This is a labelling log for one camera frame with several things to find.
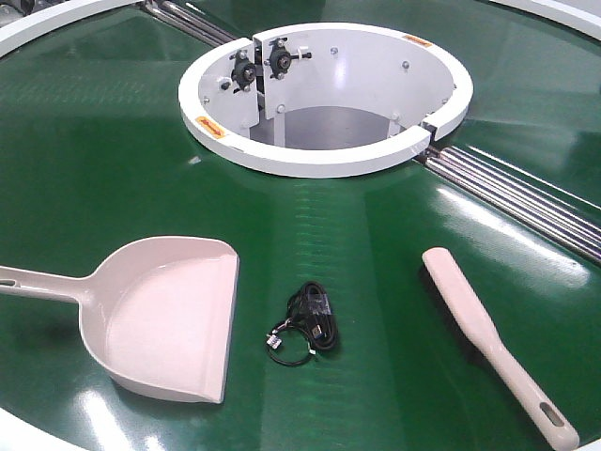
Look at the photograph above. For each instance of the pink hand brush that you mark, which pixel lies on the pink hand brush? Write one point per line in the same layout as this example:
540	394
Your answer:
478	327

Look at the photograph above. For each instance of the pink plastic dustpan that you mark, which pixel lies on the pink plastic dustpan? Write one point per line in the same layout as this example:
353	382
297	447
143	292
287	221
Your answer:
156	314

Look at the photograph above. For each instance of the white outer conveyor rim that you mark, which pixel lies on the white outer conveyor rim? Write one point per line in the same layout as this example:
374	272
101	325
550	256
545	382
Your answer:
583	16

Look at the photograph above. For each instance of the steel roller strip rear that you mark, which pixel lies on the steel roller strip rear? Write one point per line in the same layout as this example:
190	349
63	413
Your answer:
188	20

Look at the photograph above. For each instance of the steel roller strip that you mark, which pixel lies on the steel roller strip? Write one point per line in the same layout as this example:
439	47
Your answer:
188	20
515	193

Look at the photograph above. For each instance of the steel roller strip right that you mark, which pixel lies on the steel roller strip right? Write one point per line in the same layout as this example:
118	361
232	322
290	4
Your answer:
515	193

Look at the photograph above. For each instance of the black left bearing mount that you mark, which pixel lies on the black left bearing mount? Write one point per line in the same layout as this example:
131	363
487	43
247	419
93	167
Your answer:
244	71

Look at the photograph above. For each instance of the black bearing mount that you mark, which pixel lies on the black bearing mount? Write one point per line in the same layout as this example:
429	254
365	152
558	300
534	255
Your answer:
280	59
244	71

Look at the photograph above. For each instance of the black right bearing mount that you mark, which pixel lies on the black right bearing mount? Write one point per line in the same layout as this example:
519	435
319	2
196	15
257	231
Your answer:
280	59

